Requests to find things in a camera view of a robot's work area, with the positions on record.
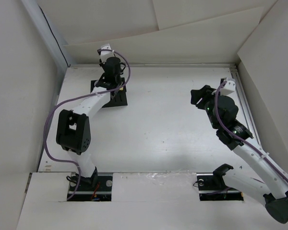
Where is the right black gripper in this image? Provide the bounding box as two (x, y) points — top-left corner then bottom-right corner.
(191, 84), (227, 129)

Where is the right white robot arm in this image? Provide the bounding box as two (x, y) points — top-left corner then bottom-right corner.
(191, 81), (288, 224)

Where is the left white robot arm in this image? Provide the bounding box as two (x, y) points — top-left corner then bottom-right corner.
(56, 56), (126, 190)

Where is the black two-compartment organizer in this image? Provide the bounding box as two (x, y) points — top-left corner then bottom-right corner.
(103, 86), (128, 108)

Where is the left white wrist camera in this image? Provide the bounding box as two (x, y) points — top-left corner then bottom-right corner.
(97, 44), (115, 63)

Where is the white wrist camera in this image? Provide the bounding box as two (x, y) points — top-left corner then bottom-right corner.
(220, 78), (236, 96)
(97, 44), (115, 63)

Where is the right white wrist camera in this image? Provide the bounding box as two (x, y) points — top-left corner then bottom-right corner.
(220, 78), (236, 96)

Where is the aluminium rail back edge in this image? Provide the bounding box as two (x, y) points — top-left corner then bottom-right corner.
(69, 62), (236, 69)

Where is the aluminium rail edge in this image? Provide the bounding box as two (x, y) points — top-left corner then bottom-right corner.
(229, 64), (262, 146)
(69, 62), (236, 69)

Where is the aluminium rail right edge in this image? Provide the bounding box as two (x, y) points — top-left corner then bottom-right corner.
(229, 64), (262, 146)

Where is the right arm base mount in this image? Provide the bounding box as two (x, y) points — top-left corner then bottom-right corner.
(193, 164), (244, 201)

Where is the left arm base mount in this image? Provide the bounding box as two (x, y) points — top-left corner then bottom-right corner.
(66, 170), (113, 202)

